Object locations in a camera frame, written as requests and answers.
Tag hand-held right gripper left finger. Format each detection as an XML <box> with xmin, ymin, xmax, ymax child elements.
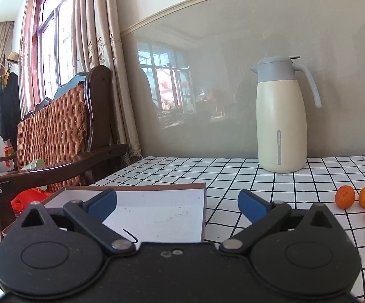
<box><xmin>12</xmin><ymin>189</ymin><xmax>136</xmax><ymax>257</ymax></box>

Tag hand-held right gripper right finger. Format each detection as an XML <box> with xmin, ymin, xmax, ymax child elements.
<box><xmin>219</xmin><ymin>189</ymin><xmax>349</xmax><ymax>255</ymax></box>

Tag brown cardboard box white inside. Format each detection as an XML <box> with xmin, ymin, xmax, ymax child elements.
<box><xmin>3</xmin><ymin>182</ymin><xmax>207</xmax><ymax>244</ymax></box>

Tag red plastic bag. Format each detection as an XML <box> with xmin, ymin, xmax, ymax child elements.
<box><xmin>10</xmin><ymin>188</ymin><xmax>55</xmax><ymax>213</ymax></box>

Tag black-grid white tablecloth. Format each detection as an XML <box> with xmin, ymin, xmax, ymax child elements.
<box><xmin>88</xmin><ymin>155</ymin><xmax>365</xmax><ymax>303</ymax></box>

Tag green cup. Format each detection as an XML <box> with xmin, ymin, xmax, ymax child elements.
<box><xmin>20</xmin><ymin>159</ymin><xmax>46</xmax><ymax>173</ymax></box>

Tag woven brown back cushion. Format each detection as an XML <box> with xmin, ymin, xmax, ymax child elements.
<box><xmin>17</xmin><ymin>84</ymin><xmax>90</xmax><ymax>193</ymax></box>

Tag black jacket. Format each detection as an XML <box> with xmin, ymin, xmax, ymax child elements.
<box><xmin>0</xmin><ymin>71</ymin><xmax>22</xmax><ymax>142</ymax></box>

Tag cream thermos jug grey lid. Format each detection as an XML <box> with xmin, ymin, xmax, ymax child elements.
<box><xmin>250</xmin><ymin>56</ymin><xmax>322</xmax><ymax>173</ymax></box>

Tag deep orange mandarin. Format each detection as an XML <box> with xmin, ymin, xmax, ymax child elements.
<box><xmin>335</xmin><ymin>185</ymin><xmax>356</xmax><ymax>209</ymax></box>

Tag dark wooden chair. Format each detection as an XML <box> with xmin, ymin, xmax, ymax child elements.
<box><xmin>0</xmin><ymin>65</ymin><xmax>129</xmax><ymax>215</ymax></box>

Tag beige patterned curtain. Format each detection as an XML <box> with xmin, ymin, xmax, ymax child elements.
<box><xmin>72</xmin><ymin>0</ymin><xmax>143</xmax><ymax>161</ymax></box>

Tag red-framed window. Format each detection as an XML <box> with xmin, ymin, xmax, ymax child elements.
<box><xmin>33</xmin><ymin>0</ymin><xmax>79</xmax><ymax>111</ymax></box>

